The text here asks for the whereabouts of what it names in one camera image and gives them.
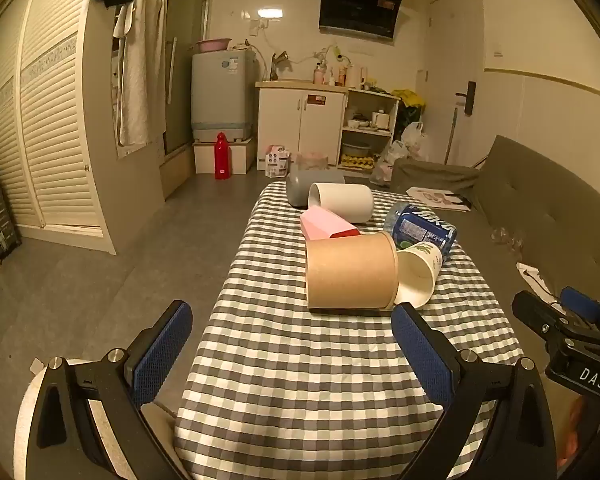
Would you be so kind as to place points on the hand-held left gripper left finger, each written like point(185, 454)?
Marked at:
point(164, 342)

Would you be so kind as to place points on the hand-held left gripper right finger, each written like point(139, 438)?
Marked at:
point(424, 352)

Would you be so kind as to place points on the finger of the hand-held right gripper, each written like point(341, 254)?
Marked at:
point(535, 312)
point(582, 306)

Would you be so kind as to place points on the white paper cup green print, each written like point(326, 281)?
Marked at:
point(422, 272)

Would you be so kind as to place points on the large brown paper cup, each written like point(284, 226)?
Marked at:
point(350, 270)

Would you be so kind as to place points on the grey cup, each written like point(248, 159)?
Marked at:
point(296, 191)

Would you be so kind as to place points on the person's right hand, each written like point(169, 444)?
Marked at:
point(577, 425)

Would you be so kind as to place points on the white printed paper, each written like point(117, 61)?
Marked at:
point(537, 280)

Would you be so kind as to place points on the clear glasses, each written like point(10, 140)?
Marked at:
point(507, 237)

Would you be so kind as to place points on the grey sofa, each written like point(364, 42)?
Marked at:
point(535, 195)

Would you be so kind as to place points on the grey white checkered tablecloth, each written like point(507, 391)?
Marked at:
point(305, 375)

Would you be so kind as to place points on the white magazine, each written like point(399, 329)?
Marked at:
point(437, 197)

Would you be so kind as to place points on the pink box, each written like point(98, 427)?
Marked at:
point(322, 222)

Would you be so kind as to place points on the grey cushion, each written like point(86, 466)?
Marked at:
point(432, 174)

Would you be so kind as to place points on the red bottle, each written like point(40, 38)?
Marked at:
point(222, 157)

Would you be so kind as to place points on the white plastic bag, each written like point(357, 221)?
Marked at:
point(390, 160)
point(412, 140)

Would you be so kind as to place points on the broom stick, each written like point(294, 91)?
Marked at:
point(451, 135)

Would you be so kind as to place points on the white base box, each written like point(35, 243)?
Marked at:
point(242, 156)

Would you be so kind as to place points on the egg tray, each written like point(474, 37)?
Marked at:
point(357, 161)

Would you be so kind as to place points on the small printed carton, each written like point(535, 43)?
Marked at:
point(276, 161)

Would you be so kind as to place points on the grey bowl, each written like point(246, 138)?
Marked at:
point(356, 149)

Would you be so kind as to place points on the pink bin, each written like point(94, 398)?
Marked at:
point(310, 161)

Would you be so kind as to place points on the white kettle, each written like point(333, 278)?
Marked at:
point(381, 119)

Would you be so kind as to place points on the white open shelf unit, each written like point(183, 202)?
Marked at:
point(395, 115)

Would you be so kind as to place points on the white louvred wardrobe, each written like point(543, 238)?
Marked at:
point(50, 120)

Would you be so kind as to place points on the white sink cabinet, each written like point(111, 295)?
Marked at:
point(300, 125)

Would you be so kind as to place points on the grey washing machine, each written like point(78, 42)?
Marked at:
point(222, 92)

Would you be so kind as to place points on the white towel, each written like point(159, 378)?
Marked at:
point(139, 70)

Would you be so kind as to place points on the white door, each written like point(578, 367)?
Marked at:
point(450, 50)

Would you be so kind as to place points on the glass shower door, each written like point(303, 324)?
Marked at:
point(185, 50)

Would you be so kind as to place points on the pink bottle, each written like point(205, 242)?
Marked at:
point(319, 75)

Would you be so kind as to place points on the pink basin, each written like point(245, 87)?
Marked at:
point(212, 45)

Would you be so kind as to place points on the metal faucet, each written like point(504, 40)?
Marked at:
point(278, 62)

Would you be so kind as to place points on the black range hood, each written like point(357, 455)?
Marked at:
point(357, 7)

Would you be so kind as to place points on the wall socket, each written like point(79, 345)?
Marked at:
point(260, 24)

